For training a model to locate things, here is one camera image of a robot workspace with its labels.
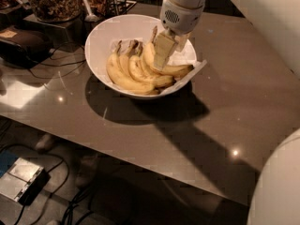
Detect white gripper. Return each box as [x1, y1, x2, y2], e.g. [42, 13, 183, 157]
[154, 0, 204, 70]

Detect yellow banana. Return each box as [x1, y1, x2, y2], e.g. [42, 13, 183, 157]
[128, 42, 174, 88]
[141, 42, 158, 76]
[106, 41, 158, 96]
[119, 39, 138, 79]
[144, 26, 194, 78]

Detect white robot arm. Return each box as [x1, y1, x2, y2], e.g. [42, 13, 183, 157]
[160, 0, 300, 225]

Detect white bowl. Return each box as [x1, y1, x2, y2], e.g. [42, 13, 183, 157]
[84, 14, 198, 100]

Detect white paper liner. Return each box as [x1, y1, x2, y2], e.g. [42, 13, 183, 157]
[107, 39, 205, 99]

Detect white scoop spoon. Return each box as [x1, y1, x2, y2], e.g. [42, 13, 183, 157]
[82, 0, 99, 23]

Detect dark stand under jar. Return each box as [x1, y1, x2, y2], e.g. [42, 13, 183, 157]
[22, 14, 85, 45]

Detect black device on counter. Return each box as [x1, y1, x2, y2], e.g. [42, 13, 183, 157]
[0, 26, 53, 68]

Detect silver box on floor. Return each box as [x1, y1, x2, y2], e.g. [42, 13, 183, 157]
[0, 157, 50, 205]

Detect black wire basket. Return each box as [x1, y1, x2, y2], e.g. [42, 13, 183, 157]
[104, 0, 137, 19]

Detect black cable on counter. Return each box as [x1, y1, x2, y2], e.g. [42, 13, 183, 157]
[27, 40, 87, 81]

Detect black cables on floor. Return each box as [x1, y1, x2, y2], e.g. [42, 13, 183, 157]
[0, 143, 104, 225]

